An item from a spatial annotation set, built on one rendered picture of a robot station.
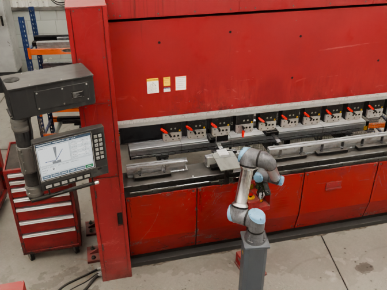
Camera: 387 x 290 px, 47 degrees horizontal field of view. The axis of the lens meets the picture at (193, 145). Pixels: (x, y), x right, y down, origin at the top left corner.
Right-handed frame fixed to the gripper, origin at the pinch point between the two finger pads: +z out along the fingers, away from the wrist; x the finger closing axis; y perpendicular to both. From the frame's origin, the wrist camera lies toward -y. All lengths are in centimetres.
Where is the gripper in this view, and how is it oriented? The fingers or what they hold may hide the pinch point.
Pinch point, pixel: (261, 198)
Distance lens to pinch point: 369.4
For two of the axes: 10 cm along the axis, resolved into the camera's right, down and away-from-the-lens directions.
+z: -0.3, 8.3, 5.6
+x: -9.2, 1.9, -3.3
